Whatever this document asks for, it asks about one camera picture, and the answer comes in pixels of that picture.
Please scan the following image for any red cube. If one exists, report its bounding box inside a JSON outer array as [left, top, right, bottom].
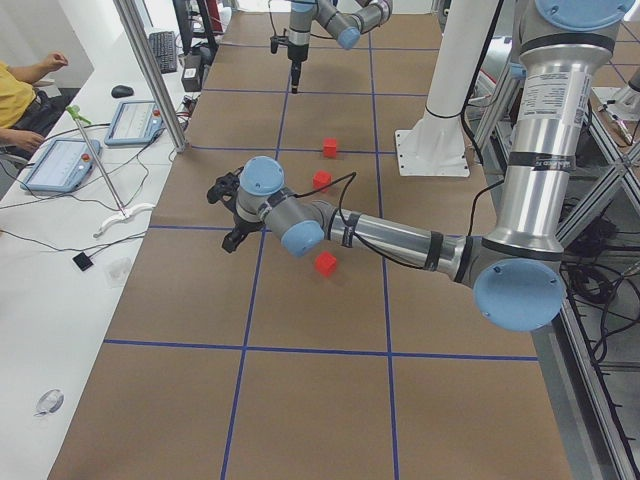
[[312, 170, 333, 192], [314, 251, 338, 277], [322, 137, 338, 158]]

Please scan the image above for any brown paper table mat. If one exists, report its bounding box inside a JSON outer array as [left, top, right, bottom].
[[50, 13, 571, 479]]

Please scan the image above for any far blue teach pendant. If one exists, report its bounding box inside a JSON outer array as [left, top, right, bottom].
[[104, 100, 164, 147]]

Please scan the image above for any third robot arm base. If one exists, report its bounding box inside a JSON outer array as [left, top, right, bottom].
[[593, 70, 639, 122]]

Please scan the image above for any grabber stick with white handle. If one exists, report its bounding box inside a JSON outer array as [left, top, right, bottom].
[[65, 106, 155, 239]]

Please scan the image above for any person in yellow shirt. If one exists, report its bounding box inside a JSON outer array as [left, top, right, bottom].
[[1, 52, 71, 160]]

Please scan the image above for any black keyboard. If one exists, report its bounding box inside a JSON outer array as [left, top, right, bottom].
[[148, 31, 178, 74]]

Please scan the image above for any black power adapter box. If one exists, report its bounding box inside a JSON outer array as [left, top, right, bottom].
[[181, 54, 202, 92]]

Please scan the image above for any small black square pad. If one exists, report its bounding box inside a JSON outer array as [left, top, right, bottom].
[[72, 252, 94, 272]]

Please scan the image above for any clear tape roll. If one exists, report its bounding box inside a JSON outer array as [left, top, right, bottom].
[[34, 389, 65, 417]]

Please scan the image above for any aluminium frame post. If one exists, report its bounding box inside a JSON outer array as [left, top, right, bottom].
[[113, 0, 187, 153]]

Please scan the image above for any black computer mouse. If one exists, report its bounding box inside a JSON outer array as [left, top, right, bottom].
[[111, 85, 135, 99]]

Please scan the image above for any near blue teach pendant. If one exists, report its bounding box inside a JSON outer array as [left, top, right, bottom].
[[21, 139, 95, 193]]

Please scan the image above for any blue teach pendant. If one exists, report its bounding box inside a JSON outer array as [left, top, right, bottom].
[[21, 139, 95, 193], [104, 100, 164, 147]]

